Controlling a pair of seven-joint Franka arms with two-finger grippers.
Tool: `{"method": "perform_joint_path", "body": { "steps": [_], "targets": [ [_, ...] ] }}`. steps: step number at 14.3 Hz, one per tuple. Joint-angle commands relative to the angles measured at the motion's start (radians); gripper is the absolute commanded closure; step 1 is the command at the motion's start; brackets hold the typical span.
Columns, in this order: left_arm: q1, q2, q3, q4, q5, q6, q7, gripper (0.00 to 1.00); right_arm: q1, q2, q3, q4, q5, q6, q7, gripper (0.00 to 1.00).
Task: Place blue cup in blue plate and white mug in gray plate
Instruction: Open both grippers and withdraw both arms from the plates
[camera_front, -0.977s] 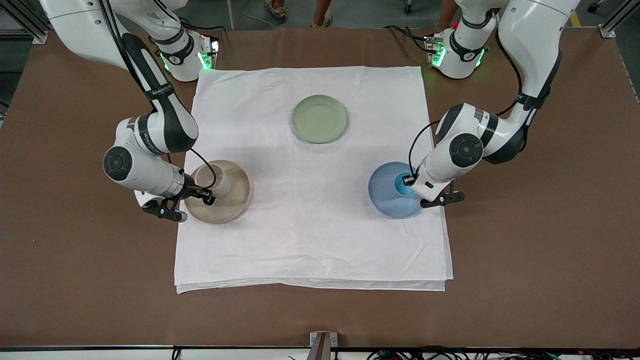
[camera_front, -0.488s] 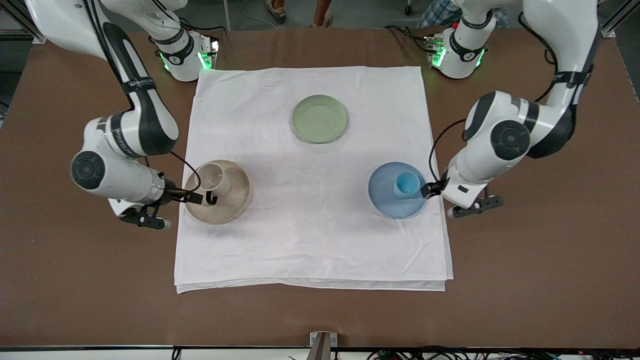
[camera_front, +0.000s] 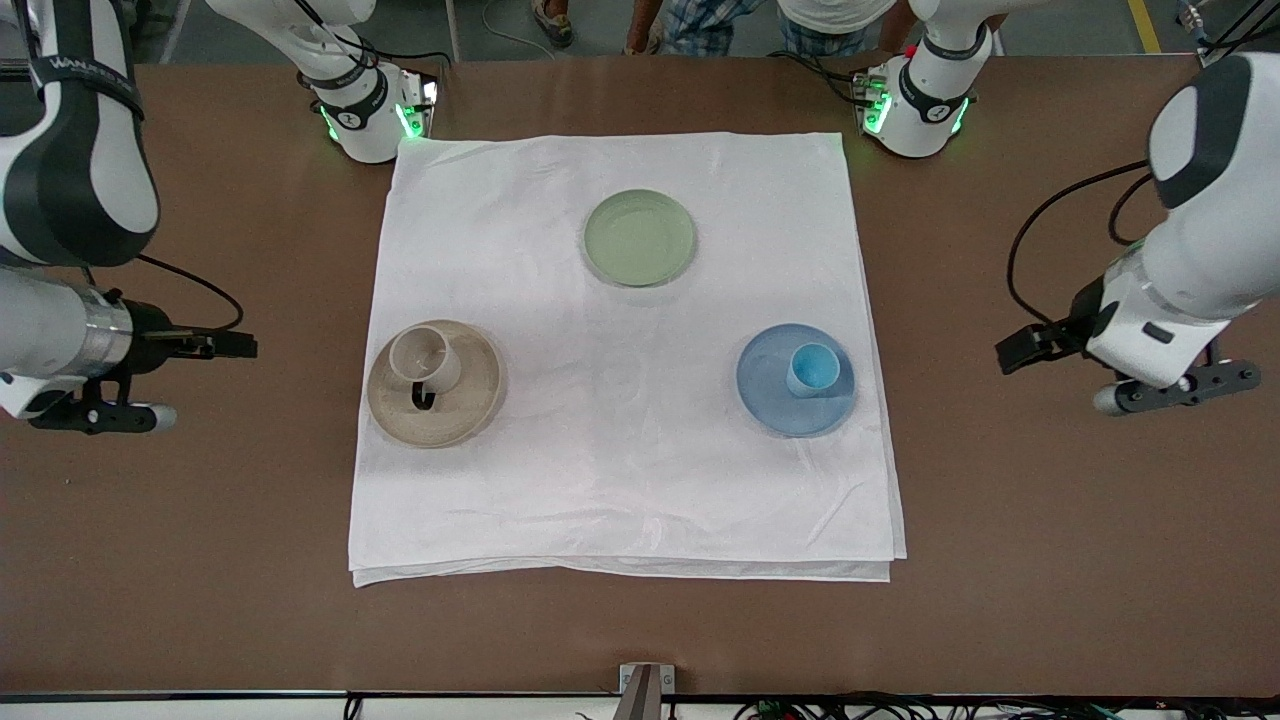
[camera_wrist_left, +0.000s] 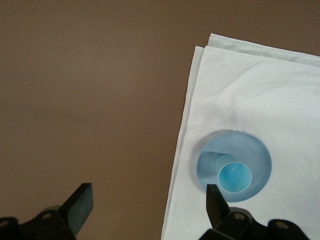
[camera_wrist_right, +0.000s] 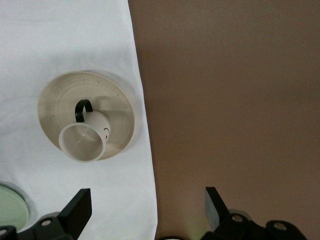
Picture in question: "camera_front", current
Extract grey sneaker shoe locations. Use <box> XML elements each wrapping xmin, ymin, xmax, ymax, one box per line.
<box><xmin>531</xmin><ymin>0</ymin><xmax>577</xmax><ymax>49</ymax></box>

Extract short black left arm cable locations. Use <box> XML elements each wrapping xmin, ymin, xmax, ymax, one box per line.
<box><xmin>1107</xmin><ymin>173</ymin><xmax>1157</xmax><ymax>247</ymax></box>

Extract black right base cable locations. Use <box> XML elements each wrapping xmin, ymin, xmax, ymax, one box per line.
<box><xmin>295</xmin><ymin>0</ymin><xmax>453</xmax><ymax>91</ymax></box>

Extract grey metal table bracket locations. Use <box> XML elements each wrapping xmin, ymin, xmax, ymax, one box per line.
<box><xmin>617</xmin><ymin>662</ymin><xmax>677</xmax><ymax>720</ymax></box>

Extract blue cup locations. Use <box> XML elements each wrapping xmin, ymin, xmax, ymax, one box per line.
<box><xmin>786</xmin><ymin>343</ymin><xmax>841</xmax><ymax>399</ymax></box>

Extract long black left arm cable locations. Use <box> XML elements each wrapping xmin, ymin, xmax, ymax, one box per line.
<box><xmin>1006</xmin><ymin>159</ymin><xmax>1151</xmax><ymax>327</ymax></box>

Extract blue round plate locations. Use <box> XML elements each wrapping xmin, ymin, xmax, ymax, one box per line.
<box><xmin>736</xmin><ymin>322</ymin><xmax>857</xmax><ymax>439</ymax></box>

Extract black cable bundle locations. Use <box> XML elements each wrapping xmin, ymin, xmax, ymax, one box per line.
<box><xmin>730</xmin><ymin>694</ymin><xmax>1280</xmax><ymax>720</ymax></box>

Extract beige gray round plate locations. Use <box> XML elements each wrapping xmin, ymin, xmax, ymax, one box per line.
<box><xmin>366</xmin><ymin>319</ymin><xmax>507</xmax><ymax>449</ymax></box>

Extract black left base cable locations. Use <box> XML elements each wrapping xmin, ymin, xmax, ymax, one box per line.
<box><xmin>768</xmin><ymin>50</ymin><xmax>873</xmax><ymax>107</ymax></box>

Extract person in plaid shorts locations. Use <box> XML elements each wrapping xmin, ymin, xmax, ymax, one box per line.
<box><xmin>625</xmin><ymin>0</ymin><xmax>1011</xmax><ymax>61</ymax></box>

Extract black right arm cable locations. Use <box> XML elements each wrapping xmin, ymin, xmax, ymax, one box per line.
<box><xmin>135</xmin><ymin>254</ymin><xmax>246</xmax><ymax>333</ymax></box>

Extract white mug black handle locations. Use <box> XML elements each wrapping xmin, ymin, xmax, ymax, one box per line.
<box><xmin>388</xmin><ymin>325</ymin><xmax>464</xmax><ymax>411</ymax></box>

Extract light green round plate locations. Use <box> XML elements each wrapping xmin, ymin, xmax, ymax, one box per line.
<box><xmin>582</xmin><ymin>188</ymin><xmax>697</xmax><ymax>289</ymax></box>

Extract white cloth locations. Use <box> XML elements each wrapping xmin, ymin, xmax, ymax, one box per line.
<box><xmin>348</xmin><ymin>132</ymin><xmax>908</xmax><ymax>588</ymax></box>

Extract black base cable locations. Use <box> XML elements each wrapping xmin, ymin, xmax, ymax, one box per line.
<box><xmin>768</xmin><ymin>50</ymin><xmax>873</xmax><ymax>107</ymax></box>
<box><xmin>295</xmin><ymin>0</ymin><xmax>453</xmax><ymax>91</ymax></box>

